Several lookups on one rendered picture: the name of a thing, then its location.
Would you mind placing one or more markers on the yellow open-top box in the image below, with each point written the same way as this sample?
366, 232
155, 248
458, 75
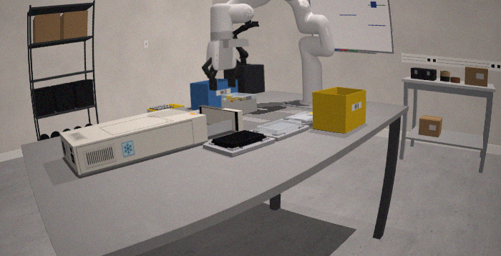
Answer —
339, 109

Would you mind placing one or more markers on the blue open-top box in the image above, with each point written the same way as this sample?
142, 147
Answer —
201, 95

